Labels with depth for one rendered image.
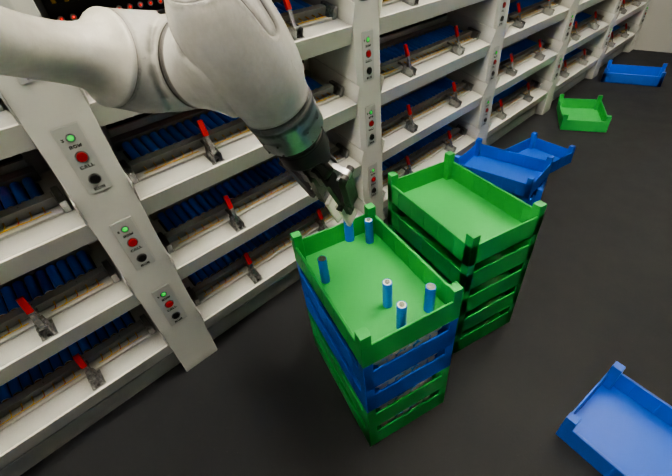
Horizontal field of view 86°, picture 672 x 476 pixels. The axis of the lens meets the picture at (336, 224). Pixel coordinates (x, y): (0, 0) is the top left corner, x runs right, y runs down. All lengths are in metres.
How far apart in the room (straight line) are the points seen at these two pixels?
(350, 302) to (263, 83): 0.46
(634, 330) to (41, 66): 1.28
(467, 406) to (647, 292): 0.66
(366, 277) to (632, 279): 0.88
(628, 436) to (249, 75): 1.00
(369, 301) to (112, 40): 0.55
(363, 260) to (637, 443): 0.67
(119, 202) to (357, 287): 0.48
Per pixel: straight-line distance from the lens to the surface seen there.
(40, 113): 0.73
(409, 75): 1.24
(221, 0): 0.37
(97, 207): 0.79
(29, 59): 0.42
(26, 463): 1.20
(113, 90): 0.48
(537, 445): 0.99
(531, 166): 1.64
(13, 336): 0.96
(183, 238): 0.96
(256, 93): 0.40
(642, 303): 1.34
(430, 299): 0.67
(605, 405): 1.08
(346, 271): 0.77
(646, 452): 1.07
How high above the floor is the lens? 0.88
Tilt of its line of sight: 38 degrees down
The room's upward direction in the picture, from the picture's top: 7 degrees counter-clockwise
